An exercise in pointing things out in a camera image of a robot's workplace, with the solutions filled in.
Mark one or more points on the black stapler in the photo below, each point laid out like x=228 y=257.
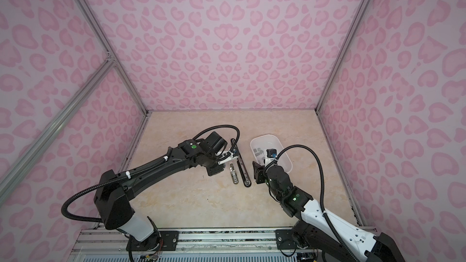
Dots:
x=237 y=167

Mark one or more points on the mounting plate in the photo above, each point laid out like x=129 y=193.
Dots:
x=286 y=239
x=165 y=240

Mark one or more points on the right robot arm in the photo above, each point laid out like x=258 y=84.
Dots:
x=320 y=228

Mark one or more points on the left mounting plate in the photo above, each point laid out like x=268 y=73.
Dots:
x=165 y=240

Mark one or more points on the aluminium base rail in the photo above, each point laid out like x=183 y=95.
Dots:
x=194 y=245

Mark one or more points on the white plastic bin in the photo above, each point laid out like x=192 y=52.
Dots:
x=269 y=146

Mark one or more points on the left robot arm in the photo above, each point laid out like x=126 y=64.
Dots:
x=113 y=199

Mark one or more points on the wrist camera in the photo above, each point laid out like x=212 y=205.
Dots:
x=270 y=156
x=227 y=156

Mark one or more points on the right mounting plate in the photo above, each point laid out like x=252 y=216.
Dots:
x=286 y=239

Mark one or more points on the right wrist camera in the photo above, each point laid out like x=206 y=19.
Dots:
x=270 y=156

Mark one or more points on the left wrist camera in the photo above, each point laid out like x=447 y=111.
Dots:
x=227 y=156

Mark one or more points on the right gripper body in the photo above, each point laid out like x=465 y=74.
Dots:
x=259 y=173

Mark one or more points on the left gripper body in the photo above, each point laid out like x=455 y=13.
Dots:
x=215 y=168

